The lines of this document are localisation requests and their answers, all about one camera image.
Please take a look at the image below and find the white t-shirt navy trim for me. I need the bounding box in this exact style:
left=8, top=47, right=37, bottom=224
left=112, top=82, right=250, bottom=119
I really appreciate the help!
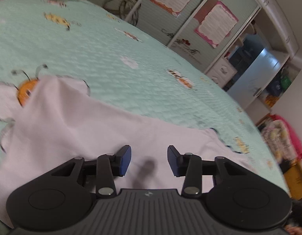
left=0, top=76, right=252, bottom=225

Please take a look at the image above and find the white open door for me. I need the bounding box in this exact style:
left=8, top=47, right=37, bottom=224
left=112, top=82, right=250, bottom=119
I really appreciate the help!
left=227, top=48, right=289, bottom=109

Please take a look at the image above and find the pink floral folded quilt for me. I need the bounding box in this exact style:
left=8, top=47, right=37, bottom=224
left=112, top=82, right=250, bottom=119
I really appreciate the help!
left=260, top=114, right=302, bottom=164

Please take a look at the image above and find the white drawer cabinet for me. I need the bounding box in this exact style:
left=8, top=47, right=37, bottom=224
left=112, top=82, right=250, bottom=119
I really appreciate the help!
left=206, top=58, right=237, bottom=88

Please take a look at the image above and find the wooden yellow desk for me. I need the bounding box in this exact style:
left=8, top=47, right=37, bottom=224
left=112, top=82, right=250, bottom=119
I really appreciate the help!
left=284, top=161, right=302, bottom=200

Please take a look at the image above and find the green plastic bag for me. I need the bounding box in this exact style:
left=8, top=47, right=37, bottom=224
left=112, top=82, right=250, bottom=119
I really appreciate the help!
left=280, top=75, right=292, bottom=92

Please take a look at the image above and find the mint quilted bee bedspread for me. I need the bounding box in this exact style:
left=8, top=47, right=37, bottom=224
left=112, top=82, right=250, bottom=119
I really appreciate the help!
left=0, top=0, right=287, bottom=189

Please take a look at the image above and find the pink framed wall poster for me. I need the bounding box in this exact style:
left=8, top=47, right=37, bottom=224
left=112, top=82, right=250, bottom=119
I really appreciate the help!
left=194, top=1, right=239, bottom=49

